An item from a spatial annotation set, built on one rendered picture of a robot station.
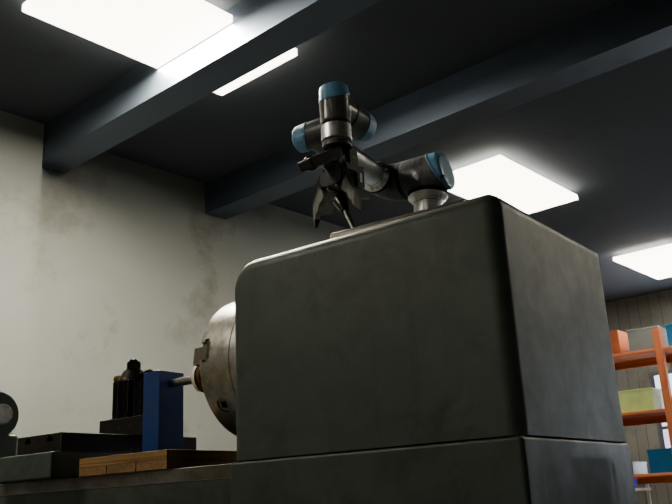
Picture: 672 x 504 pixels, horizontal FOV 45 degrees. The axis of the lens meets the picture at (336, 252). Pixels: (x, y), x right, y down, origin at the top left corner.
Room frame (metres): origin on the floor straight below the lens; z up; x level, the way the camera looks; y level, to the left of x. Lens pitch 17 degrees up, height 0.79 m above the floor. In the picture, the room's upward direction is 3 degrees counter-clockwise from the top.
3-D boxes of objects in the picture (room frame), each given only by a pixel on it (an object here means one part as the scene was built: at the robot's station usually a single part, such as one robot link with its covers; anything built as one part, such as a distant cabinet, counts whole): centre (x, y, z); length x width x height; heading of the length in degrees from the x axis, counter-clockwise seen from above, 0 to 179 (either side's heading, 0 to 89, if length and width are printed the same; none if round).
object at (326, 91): (1.81, -0.02, 1.71); 0.09 x 0.08 x 0.11; 148
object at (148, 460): (1.98, 0.39, 0.89); 0.36 x 0.30 x 0.04; 143
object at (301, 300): (1.60, -0.16, 1.06); 0.59 x 0.48 x 0.39; 53
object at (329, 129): (1.81, -0.01, 1.63); 0.08 x 0.08 x 0.05
